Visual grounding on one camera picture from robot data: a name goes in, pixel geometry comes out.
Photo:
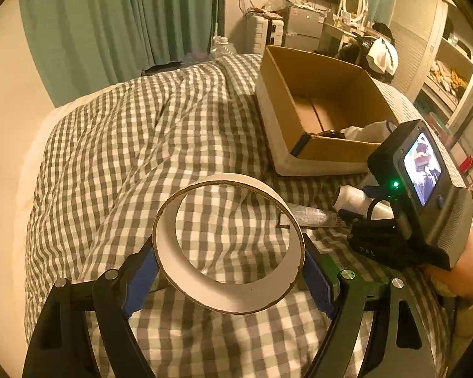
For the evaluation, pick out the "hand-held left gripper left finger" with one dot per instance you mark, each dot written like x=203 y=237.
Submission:
x=138 y=283

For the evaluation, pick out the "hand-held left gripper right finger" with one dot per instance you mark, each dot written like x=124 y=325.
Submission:
x=319 y=279

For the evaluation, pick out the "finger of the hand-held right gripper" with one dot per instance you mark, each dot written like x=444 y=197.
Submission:
x=350 y=215

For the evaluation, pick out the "white plastic bottle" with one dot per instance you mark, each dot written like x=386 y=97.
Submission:
x=352 y=197

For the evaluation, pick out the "cardboard box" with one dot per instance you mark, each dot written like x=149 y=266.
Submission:
x=319 y=82

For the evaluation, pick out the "person's right forearm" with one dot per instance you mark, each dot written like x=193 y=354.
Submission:
x=463 y=271

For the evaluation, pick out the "clear plastic tube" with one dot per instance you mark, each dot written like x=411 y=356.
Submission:
x=311 y=216

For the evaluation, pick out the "small black object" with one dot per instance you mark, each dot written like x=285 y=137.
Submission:
x=332 y=134

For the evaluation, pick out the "white cloth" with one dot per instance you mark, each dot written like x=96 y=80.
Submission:
x=364 y=132

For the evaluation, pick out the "green checked blanket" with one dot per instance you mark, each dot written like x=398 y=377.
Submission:
x=142 y=145

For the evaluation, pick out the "black bag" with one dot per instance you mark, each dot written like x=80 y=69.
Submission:
x=358 y=49

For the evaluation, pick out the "grey mini fridge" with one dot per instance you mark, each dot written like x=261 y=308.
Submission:
x=303 y=27

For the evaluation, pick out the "white drawer cabinet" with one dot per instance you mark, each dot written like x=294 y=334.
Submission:
x=262 y=33

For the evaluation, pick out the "clear plastic water bottle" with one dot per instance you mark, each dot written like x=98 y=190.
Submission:
x=220 y=46

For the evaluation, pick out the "round white mirror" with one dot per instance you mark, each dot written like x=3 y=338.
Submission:
x=353 y=2

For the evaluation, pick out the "dark flat object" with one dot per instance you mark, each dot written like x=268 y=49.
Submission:
x=161 y=67

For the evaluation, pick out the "clear plastic bag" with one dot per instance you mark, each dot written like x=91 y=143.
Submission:
x=275 y=2

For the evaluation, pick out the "green curtain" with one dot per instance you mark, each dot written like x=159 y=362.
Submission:
x=122 y=19

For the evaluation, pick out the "white wall shelf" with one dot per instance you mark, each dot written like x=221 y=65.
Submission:
x=449 y=67

